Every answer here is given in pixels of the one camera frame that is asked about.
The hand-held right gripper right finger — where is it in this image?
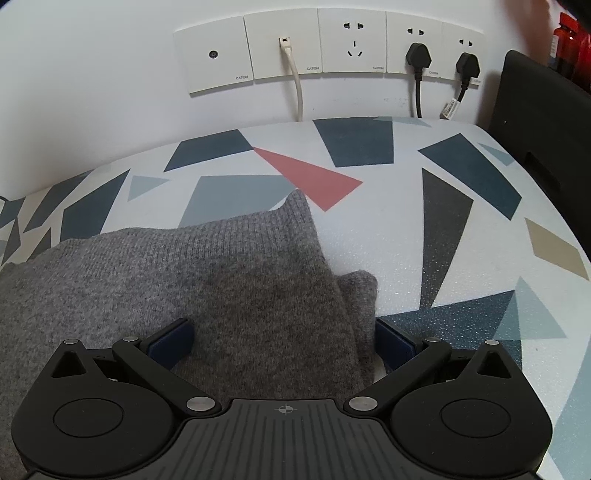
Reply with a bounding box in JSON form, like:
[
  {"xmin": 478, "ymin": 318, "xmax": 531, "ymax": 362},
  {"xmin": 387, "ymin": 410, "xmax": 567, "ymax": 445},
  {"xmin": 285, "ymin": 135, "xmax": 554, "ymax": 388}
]
[{"xmin": 348, "ymin": 318, "xmax": 527, "ymax": 418}]

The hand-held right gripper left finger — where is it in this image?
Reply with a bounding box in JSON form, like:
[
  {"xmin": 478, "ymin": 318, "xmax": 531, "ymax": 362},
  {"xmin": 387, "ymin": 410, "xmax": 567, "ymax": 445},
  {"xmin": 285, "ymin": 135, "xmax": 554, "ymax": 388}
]
[{"xmin": 48, "ymin": 318, "xmax": 222, "ymax": 418}]

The grey knit sweater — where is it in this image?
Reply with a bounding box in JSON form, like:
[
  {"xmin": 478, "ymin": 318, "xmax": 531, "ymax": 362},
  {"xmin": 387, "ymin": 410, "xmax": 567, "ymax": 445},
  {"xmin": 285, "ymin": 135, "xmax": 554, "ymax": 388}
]
[{"xmin": 0, "ymin": 189, "xmax": 380, "ymax": 467}]

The geometric patterned table mat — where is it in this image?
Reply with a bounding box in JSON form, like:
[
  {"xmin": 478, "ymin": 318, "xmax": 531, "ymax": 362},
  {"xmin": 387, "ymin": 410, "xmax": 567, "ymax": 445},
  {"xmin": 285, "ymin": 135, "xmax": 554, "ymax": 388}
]
[{"xmin": 0, "ymin": 116, "xmax": 591, "ymax": 480}]

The black box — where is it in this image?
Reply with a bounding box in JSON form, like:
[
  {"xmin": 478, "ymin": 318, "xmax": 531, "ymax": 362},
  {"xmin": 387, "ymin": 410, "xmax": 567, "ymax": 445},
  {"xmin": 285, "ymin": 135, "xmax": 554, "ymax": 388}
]
[{"xmin": 488, "ymin": 50, "xmax": 591, "ymax": 232}]

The red bottle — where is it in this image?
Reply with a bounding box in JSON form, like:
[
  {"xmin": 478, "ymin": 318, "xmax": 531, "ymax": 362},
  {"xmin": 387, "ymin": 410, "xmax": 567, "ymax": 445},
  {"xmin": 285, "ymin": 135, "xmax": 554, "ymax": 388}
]
[{"xmin": 547, "ymin": 11, "xmax": 591, "ymax": 79}]

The white coaxial wall socket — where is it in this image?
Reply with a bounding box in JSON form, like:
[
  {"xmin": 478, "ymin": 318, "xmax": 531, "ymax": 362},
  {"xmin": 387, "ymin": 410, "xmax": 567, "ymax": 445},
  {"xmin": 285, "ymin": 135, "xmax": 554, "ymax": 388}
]
[{"xmin": 173, "ymin": 16, "xmax": 254, "ymax": 95}]

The white network cable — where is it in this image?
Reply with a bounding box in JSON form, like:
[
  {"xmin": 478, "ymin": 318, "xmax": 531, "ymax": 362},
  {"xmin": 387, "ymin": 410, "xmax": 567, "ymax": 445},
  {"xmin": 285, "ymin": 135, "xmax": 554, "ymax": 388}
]
[{"xmin": 278, "ymin": 37, "xmax": 304, "ymax": 121}]

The black plug with labelled cable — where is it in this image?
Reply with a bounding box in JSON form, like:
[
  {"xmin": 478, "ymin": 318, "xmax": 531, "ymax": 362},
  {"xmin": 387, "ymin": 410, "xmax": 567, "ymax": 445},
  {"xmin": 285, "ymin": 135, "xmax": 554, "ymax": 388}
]
[{"xmin": 438, "ymin": 52, "xmax": 483, "ymax": 121}]

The black power plug with cable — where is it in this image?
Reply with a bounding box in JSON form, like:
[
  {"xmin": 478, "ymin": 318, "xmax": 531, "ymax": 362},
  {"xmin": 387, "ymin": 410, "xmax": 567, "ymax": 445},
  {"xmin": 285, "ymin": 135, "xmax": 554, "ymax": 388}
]
[{"xmin": 405, "ymin": 42, "xmax": 433, "ymax": 118}]

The white network wall socket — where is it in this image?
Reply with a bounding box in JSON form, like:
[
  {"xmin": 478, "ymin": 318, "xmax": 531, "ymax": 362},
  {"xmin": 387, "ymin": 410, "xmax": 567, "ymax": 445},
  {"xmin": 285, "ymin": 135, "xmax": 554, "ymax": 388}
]
[{"xmin": 244, "ymin": 10, "xmax": 324, "ymax": 81}]

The white power wall socket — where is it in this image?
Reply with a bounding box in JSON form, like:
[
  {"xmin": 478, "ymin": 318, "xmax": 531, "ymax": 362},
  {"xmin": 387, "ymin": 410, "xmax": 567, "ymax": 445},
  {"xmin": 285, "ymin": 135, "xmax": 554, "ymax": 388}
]
[
  {"xmin": 318, "ymin": 7, "xmax": 389, "ymax": 75},
  {"xmin": 385, "ymin": 11, "xmax": 446, "ymax": 79},
  {"xmin": 441, "ymin": 21, "xmax": 488, "ymax": 86}
]

